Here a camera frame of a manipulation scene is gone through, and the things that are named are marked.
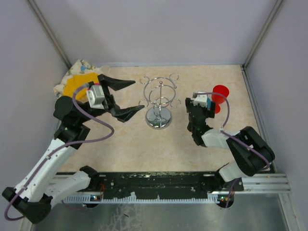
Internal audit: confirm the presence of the clear wine glass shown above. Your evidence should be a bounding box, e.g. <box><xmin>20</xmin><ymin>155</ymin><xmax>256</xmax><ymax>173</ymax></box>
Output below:
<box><xmin>100</xmin><ymin>65</ymin><xmax>110</xmax><ymax>76</ymax></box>

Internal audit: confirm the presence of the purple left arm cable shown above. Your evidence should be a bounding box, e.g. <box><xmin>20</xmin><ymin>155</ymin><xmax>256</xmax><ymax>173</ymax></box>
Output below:
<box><xmin>4</xmin><ymin>81</ymin><xmax>115</xmax><ymax>221</ymax></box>

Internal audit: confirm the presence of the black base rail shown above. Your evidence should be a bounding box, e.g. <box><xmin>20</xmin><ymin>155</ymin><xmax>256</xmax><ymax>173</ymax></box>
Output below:
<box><xmin>72</xmin><ymin>171</ymin><xmax>244</xmax><ymax>200</ymax></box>

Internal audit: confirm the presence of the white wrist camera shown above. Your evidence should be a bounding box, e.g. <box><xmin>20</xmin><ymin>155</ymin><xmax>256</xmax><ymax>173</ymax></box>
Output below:
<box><xmin>86</xmin><ymin>85</ymin><xmax>105</xmax><ymax>109</ymax></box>
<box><xmin>192</xmin><ymin>91</ymin><xmax>208</xmax><ymax>107</ymax></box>

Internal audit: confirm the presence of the chrome wine glass rack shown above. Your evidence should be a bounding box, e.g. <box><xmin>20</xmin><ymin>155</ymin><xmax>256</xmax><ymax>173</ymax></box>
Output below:
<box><xmin>138</xmin><ymin>72</ymin><xmax>181</xmax><ymax>130</ymax></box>

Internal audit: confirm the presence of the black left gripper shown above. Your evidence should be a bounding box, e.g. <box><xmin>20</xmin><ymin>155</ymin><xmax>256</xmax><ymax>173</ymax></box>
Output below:
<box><xmin>77</xmin><ymin>74</ymin><xmax>144</xmax><ymax>124</ymax></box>

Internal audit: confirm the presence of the blue plastic wine glass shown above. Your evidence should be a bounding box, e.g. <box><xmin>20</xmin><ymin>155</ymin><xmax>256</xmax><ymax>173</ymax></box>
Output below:
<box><xmin>206</xmin><ymin>96</ymin><xmax>212</xmax><ymax>110</ymax></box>

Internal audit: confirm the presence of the red plastic wine glass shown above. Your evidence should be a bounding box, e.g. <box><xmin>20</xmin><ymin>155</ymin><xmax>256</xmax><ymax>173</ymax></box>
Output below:
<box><xmin>211</xmin><ymin>85</ymin><xmax>230</xmax><ymax>114</ymax></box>

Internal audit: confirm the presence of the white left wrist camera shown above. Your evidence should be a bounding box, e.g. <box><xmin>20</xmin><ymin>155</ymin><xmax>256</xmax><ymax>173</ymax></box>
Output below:
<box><xmin>86</xmin><ymin>85</ymin><xmax>105</xmax><ymax>109</ymax></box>

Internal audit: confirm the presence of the yellow floral cloth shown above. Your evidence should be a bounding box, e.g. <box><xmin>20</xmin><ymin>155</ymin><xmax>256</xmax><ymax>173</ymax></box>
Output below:
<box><xmin>53</xmin><ymin>59</ymin><xmax>102</xmax><ymax>99</ymax></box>

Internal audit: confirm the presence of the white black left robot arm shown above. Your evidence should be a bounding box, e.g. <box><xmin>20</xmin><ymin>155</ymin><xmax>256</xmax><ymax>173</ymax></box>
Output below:
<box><xmin>2</xmin><ymin>74</ymin><xmax>144</xmax><ymax>224</ymax></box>

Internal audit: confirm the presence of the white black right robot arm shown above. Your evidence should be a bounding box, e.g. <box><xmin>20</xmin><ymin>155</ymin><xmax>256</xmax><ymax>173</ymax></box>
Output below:
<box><xmin>185</xmin><ymin>95</ymin><xmax>275</xmax><ymax>192</ymax></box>

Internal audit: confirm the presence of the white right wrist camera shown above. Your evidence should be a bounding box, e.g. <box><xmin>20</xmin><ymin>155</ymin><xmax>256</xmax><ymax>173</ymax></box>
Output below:
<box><xmin>192</xmin><ymin>91</ymin><xmax>208</xmax><ymax>107</ymax></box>

